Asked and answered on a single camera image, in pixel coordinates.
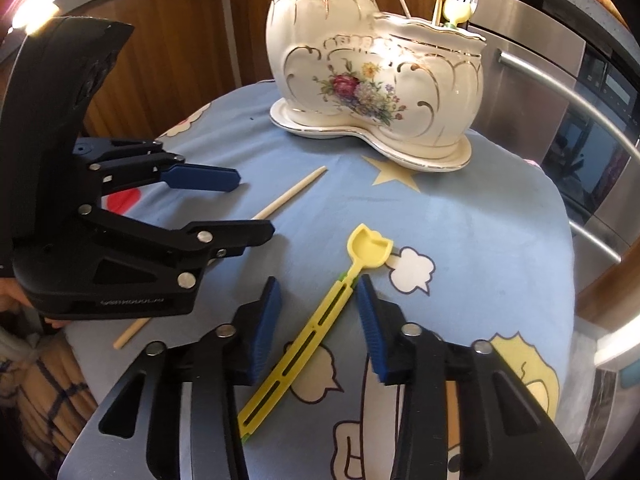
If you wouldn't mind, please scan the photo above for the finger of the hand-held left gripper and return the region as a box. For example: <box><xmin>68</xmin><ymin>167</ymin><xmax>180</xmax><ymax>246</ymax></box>
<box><xmin>74</xmin><ymin>136</ymin><xmax>242</xmax><ymax>196</ymax></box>
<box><xmin>77</xmin><ymin>204</ymin><xmax>277</xmax><ymax>291</ymax></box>

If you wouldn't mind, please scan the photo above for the bamboo chopstick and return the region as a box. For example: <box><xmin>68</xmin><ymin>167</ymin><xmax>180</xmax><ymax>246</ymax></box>
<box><xmin>113</xmin><ymin>166</ymin><xmax>329</xmax><ymax>350</ymax></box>

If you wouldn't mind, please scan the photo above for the white floral ceramic utensil holder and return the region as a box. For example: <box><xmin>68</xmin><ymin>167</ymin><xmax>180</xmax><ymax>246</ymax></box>
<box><xmin>265</xmin><ymin>0</ymin><xmax>488</xmax><ymax>173</ymax></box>

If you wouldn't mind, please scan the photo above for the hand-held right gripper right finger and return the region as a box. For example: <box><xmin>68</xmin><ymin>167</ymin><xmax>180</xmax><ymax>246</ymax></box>
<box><xmin>355</xmin><ymin>275</ymin><xmax>586</xmax><ymax>480</ymax></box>

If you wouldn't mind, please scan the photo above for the person's left hand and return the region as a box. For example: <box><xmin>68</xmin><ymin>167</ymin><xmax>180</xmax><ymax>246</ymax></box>
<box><xmin>0</xmin><ymin>277</ymin><xmax>68</xmax><ymax>331</ymax></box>

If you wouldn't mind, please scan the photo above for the stainless steel oven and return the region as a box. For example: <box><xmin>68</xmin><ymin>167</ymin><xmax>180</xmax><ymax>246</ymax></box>
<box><xmin>470</xmin><ymin>0</ymin><xmax>640</xmax><ymax>281</ymax></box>

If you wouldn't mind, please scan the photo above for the yellow green plastic spoon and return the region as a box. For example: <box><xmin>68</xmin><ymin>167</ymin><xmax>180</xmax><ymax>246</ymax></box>
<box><xmin>237</xmin><ymin>224</ymin><xmax>395</xmax><ymax>443</ymax></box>

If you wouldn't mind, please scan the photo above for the blue printed tablecloth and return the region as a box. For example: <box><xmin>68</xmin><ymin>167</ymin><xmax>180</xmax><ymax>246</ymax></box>
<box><xmin>65</xmin><ymin>80</ymin><xmax>574</xmax><ymax>480</ymax></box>

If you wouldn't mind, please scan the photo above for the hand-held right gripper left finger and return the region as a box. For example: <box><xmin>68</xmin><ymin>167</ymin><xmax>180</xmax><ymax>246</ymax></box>
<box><xmin>57</xmin><ymin>276</ymin><xmax>282</xmax><ymax>480</ymax></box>

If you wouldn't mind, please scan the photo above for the wooden cabinet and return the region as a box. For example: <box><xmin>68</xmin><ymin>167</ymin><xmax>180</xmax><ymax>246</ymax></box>
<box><xmin>50</xmin><ymin>0</ymin><xmax>281</xmax><ymax>142</ymax></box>

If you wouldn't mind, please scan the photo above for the person's plaid clothing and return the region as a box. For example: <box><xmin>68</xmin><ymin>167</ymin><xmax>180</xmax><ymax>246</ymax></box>
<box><xmin>0</xmin><ymin>330</ymin><xmax>99</xmax><ymax>456</ymax></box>

